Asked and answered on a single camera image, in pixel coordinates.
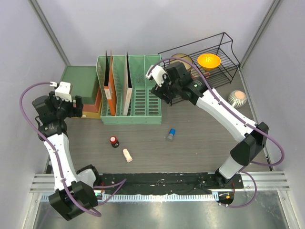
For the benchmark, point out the red black stamp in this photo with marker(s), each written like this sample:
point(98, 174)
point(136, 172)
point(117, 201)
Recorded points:
point(114, 142)

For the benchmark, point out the green file organizer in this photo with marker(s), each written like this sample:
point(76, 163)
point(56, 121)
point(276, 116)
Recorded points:
point(145, 107)

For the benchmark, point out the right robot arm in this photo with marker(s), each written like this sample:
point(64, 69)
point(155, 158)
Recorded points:
point(250, 136)

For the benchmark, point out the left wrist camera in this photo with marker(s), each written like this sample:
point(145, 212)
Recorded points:
point(63, 90)

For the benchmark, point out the blue grey bottle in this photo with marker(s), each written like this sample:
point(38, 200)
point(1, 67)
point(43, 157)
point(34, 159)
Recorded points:
point(170, 135)

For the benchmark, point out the orange folder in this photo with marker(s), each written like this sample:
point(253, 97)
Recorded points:
point(109, 85)

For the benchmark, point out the black wire rack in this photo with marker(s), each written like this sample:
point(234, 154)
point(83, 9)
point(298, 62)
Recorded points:
point(196, 67)

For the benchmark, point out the brown glass bowl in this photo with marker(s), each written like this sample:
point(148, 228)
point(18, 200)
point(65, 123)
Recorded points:
point(183, 58)

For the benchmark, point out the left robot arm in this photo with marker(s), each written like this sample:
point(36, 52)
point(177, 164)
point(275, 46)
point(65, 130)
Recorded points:
point(74, 193)

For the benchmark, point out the white folder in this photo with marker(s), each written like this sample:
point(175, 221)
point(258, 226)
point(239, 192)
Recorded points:
point(127, 87)

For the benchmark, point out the pink mug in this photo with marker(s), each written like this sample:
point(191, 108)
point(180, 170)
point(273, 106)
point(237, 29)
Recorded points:
point(195, 74)

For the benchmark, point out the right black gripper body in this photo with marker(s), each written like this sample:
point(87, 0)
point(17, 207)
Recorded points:
point(168, 88)

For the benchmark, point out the striped ceramic mug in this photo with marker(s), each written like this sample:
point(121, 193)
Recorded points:
point(237, 99)

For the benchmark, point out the orange bowl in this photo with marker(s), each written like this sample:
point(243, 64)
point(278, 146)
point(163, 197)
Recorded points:
point(209, 61)

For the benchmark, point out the drawer box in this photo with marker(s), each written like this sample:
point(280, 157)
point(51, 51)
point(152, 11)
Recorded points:
point(84, 81)

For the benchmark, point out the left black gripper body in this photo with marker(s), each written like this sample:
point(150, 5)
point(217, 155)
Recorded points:
point(68, 108)

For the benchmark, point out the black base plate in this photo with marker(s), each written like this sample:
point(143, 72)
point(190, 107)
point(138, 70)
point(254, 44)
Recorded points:
point(168, 183)

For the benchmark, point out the white cable tray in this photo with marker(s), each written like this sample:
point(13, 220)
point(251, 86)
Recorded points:
point(165, 198)

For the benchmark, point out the pink eraser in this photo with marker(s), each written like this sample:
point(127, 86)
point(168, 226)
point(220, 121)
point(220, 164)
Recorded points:
point(127, 155)

